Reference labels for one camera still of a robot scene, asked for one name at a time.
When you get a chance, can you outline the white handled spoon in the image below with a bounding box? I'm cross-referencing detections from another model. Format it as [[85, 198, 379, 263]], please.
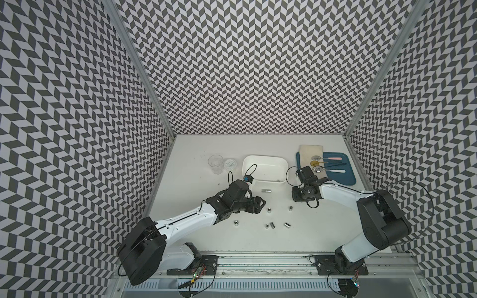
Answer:
[[313, 166, 346, 173]]

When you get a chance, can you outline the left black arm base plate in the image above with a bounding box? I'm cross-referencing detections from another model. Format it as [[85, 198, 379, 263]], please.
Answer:
[[165, 242, 219, 276]]

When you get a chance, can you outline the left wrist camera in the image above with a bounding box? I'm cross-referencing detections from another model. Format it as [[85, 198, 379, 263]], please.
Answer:
[[243, 175, 254, 184]]

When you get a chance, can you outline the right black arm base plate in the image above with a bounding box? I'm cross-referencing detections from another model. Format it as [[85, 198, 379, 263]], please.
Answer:
[[313, 255, 369, 276]]

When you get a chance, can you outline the pink handled spoon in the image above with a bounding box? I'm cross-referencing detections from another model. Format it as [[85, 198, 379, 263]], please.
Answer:
[[311, 155, 342, 162]]

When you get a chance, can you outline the clear plastic lid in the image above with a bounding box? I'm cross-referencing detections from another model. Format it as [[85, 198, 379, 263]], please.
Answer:
[[223, 158, 237, 173]]

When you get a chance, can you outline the beige cloth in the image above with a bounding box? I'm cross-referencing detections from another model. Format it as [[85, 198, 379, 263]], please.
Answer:
[[298, 145, 327, 179]]

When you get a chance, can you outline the gold black handled spoon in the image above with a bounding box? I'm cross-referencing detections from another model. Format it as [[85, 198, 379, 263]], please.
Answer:
[[310, 161, 347, 168]]

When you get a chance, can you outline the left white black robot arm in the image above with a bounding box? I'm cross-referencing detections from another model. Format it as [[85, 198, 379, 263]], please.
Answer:
[[117, 180, 266, 286]]

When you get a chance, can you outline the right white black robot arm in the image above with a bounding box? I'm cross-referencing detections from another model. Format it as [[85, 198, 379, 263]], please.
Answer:
[[291, 166, 412, 275]]

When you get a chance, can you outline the blue tray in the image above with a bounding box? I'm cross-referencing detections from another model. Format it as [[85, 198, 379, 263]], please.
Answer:
[[296, 151, 357, 186]]

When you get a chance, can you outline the aluminium front rail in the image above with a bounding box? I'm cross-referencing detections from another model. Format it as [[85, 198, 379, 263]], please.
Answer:
[[149, 251, 424, 279]]

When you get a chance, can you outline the clear plastic cup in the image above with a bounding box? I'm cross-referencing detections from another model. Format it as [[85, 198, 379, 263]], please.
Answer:
[[207, 155, 224, 175]]

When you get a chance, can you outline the white plastic storage box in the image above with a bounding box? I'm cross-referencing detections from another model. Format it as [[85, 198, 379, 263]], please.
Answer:
[[242, 155, 289, 183]]

